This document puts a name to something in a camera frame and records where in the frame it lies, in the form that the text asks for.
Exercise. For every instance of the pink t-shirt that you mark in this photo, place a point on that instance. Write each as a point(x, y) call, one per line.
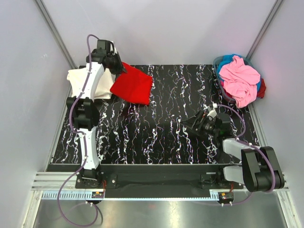
point(240, 80)

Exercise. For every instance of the folded white t-shirt stack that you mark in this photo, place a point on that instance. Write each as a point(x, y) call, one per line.
point(102, 83)

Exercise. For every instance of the blue t-shirt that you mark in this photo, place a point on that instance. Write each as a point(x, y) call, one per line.
point(227, 59)

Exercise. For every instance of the slotted grey cable duct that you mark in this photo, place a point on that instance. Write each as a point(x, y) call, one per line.
point(203, 195)

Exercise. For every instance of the dark red t-shirt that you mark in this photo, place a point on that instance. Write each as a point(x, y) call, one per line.
point(262, 90)

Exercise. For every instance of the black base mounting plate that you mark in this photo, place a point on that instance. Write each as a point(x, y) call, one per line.
point(160, 178)

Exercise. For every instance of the right small circuit board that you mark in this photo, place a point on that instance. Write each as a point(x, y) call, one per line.
point(226, 195)

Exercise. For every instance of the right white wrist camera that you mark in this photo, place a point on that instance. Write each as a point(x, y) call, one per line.
point(211, 111)

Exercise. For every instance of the left small circuit board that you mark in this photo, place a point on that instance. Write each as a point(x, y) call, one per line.
point(98, 194)

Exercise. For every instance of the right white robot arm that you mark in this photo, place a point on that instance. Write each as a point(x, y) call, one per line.
point(259, 169)

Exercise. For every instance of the small circuit board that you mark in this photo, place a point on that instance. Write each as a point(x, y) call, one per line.
point(98, 194)
point(226, 195)

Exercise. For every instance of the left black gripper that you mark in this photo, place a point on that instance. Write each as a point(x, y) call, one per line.
point(119, 68)

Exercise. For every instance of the right aluminium frame post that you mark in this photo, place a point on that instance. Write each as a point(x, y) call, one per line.
point(269, 19)

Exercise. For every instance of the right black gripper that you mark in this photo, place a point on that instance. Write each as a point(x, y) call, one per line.
point(191, 122)

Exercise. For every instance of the aluminium frame post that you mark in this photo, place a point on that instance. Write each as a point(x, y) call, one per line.
point(269, 19)
point(54, 31)

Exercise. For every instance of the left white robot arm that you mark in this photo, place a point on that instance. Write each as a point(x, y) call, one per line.
point(83, 113)

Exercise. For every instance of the grey laundry basket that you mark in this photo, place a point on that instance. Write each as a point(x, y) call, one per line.
point(225, 96)

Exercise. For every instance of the left aluminium frame post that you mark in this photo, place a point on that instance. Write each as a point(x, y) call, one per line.
point(54, 31)

